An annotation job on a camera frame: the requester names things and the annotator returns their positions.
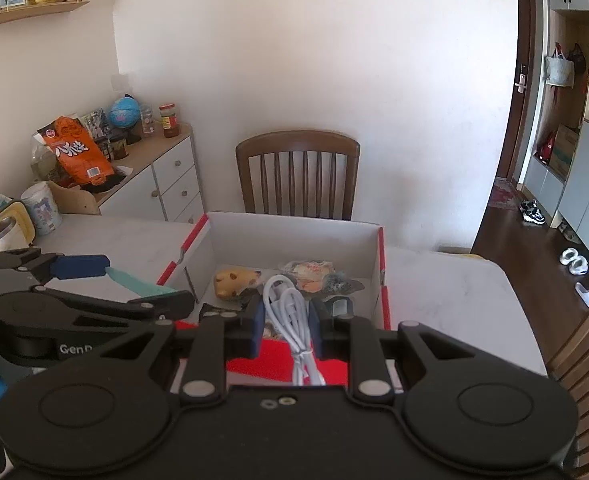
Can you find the yellow plush toy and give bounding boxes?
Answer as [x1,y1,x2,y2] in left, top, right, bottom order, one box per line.
[213,268,262,301]

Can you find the orange snack bag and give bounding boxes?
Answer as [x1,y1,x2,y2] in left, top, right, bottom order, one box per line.
[37,116,114,185]

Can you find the blue globe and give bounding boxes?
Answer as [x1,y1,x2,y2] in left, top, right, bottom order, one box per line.
[108,94,142,145]

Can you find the grey wall cabinet unit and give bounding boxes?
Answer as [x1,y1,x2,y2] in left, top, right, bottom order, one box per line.
[523,0,589,252]

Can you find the bread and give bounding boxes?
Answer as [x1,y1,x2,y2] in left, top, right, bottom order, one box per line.
[280,260,335,286]

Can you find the hanging tote bag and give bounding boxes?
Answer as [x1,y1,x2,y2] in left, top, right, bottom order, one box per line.
[545,42,575,88]

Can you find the white slippers pair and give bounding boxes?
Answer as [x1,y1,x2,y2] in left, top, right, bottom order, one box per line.
[559,247,589,276]

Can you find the sauce jar red lid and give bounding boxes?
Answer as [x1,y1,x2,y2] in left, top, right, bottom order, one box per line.
[159,103,180,138]

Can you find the mint green case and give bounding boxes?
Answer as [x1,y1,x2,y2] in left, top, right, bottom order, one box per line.
[106,266,175,298]

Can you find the red cardboard box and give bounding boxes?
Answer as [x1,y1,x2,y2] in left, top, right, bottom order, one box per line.
[158,212,391,384]

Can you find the white seafood snack packet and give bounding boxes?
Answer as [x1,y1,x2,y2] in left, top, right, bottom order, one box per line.
[300,272,365,297]

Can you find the black snack packet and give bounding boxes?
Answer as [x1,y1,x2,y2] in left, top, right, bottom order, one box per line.
[198,302,244,323]

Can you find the white cable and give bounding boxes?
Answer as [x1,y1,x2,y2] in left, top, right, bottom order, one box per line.
[262,273,327,387]

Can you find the dark sneakers pair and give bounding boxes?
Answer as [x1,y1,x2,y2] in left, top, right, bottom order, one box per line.
[519,200,546,226]

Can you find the white mug with print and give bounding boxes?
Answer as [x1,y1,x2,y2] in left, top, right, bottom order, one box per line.
[20,181,62,236]

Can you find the wooden wall shelf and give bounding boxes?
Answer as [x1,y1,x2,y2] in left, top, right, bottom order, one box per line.
[0,0,88,25]

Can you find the white drawer sideboard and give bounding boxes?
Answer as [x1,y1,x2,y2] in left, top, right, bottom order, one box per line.
[46,121,207,226]

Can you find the brown wooden chair back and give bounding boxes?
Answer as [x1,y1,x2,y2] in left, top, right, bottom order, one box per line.
[235,129,361,220]

